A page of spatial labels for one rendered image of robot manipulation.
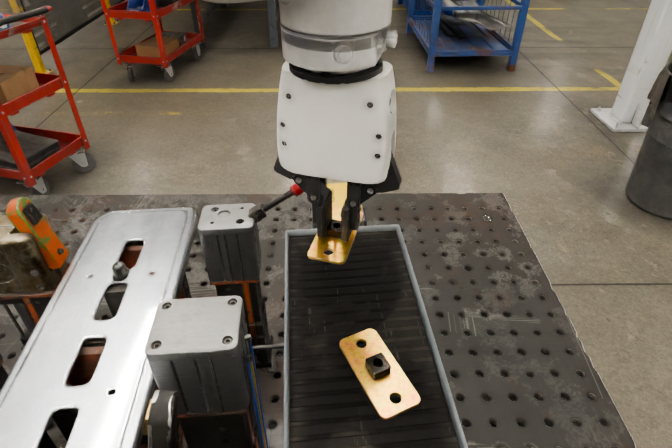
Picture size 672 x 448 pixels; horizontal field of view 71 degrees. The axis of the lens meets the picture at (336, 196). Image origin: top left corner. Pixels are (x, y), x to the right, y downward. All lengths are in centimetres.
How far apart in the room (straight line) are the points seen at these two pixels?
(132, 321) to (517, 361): 73
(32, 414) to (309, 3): 56
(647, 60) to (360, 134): 349
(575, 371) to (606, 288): 134
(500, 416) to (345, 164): 69
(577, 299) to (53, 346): 200
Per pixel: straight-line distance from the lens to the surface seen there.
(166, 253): 83
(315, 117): 39
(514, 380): 104
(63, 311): 79
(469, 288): 118
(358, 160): 40
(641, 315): 237
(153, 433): 53
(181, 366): 56
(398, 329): 47
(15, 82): 287
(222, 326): 55
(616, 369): 212
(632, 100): 390
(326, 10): 34
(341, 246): 46
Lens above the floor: 152
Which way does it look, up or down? 35 degrees down
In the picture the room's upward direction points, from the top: straight up
